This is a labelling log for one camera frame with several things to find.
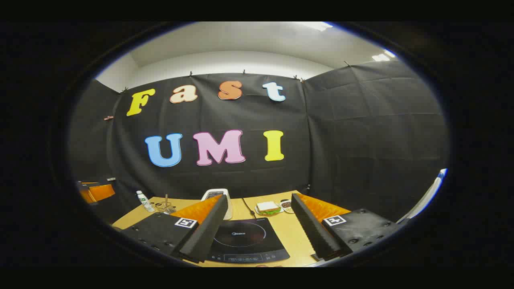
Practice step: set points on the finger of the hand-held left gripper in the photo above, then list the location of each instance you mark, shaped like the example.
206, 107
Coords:
102, 192
86, 196

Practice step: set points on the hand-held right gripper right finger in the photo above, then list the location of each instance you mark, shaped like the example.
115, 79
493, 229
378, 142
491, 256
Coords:
313, 228

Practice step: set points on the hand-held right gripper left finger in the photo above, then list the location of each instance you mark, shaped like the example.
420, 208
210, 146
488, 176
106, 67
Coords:
207, 233

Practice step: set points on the black induction cooktop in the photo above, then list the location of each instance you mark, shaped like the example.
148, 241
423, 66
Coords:
245, 241

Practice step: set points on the small dish of brown food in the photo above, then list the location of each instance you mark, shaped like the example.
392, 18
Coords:
287, 206

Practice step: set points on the white toaster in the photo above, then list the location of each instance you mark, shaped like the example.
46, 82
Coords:
219, 193

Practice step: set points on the white green-label milk bottle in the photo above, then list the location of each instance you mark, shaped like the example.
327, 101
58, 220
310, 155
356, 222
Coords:
144, 202

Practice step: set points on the sandwich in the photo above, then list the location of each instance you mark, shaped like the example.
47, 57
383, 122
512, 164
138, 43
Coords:
268, 206

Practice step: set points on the ceiling light panel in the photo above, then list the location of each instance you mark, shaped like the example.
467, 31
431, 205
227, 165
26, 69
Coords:
317, 26
383, 55

